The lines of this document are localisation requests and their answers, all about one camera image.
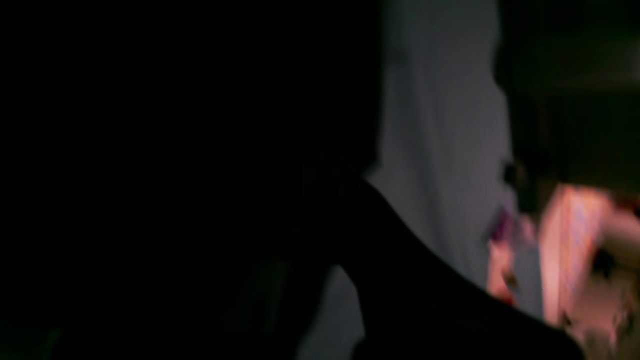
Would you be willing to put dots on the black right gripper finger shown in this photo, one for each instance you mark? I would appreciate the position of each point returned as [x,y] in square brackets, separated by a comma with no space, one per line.
[414,306]

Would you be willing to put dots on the black t-shirt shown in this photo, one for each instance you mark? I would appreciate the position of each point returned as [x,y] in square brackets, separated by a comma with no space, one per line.
[175,174]

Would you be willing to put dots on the teal table cloth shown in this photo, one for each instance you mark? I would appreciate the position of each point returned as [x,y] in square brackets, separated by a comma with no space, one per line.
[407,102]

